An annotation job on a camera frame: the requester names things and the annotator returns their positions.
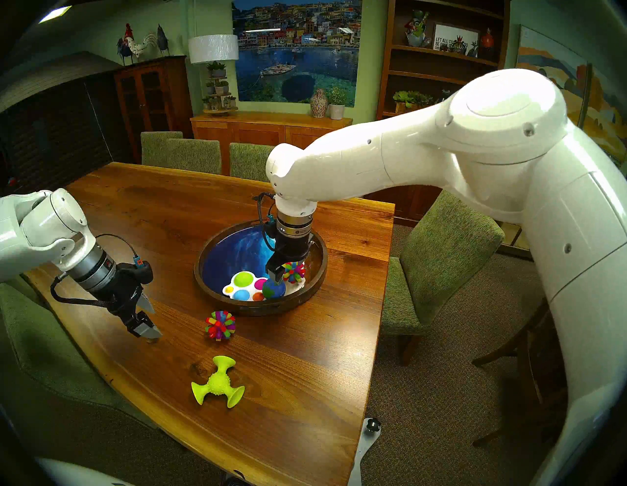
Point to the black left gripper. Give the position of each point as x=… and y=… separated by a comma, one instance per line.
x=120, y=299

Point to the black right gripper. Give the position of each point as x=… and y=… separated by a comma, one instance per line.
x=294, y=250

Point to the blue green globe ball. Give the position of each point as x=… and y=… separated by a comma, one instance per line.
x=273, y=290

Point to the multicolour spiky ball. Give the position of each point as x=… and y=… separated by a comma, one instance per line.
x=294, y=273
x=220, y=325

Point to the lime green suction cup toy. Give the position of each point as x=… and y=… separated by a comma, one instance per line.
x=218, y=383

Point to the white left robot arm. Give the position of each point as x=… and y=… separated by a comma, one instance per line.
x=44, y=230

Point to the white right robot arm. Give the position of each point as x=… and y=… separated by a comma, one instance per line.
x=490, y=147

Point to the round wooden blue resin tray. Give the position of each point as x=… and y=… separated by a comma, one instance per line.
x=230, y=255

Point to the white pop bubble toy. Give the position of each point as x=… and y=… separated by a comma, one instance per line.
x=242, y=286

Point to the green upholstered chair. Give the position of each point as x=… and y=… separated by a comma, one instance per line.
x=39, y=352
x=196, y=157
x=250, y=161
x=450, y=255
x=156, y=147

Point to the light wood sideboard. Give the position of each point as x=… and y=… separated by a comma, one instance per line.
x=245, y=130

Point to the tiered plant stand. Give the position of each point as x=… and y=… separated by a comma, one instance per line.
x=219, y=111

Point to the white robot body shell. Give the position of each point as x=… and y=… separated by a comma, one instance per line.
x=78, y=475

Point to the patterned ceramic vase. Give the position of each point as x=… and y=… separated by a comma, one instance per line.
x=319, y=104

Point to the white potted plant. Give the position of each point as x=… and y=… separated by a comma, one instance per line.
x=337, y=109

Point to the small potted succulent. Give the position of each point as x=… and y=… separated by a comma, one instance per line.
x=221, y=88
x=217, y=70
x=226, y=103

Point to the black round knob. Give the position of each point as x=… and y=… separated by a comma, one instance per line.
x=373, y=425

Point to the dark wood glass-door cabinet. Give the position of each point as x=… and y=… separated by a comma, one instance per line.
x=152, y=103

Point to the harbour town poster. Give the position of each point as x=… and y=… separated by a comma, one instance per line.
x=294, y=63

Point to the shelf succulent planter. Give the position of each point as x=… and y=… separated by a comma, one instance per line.
x=411, y=102

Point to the white lamp shade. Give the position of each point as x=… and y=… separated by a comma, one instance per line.
x=213, y=49

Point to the dark wood glass console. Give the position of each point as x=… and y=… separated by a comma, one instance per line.
x=514, y=240

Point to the dark wood bookshelf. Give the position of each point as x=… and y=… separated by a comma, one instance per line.
x=416, y=68

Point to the dark blue bird figure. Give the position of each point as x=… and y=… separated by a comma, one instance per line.
x=163, y=41

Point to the dark hen figure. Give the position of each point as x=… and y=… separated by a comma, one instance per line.
x=123, y=53

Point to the white red rooster figure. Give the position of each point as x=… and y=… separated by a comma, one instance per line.
x=139, y=46

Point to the dark wooden chair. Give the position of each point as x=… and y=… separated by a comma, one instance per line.
x=529, y=352

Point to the colourful shelf figurine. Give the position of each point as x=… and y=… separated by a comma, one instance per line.
x=416, y=29

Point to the framed text sign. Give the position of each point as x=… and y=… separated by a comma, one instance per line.
x=453, y=34

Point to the ceiling light panel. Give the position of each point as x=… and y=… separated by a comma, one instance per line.
x=55, y=14

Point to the red shelf ornament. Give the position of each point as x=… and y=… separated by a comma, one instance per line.
x=487, y=39

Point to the abstract landscape painting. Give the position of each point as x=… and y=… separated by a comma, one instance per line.
x=539, y=59

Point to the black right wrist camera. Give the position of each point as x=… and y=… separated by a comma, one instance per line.
x=271, y=234

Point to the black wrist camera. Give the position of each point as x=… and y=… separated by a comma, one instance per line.
x=137, y=273
x=271, y=234

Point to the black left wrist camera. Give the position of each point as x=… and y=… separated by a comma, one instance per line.
x=137, y=273

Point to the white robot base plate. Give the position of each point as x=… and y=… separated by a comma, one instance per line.
x=360, y=455

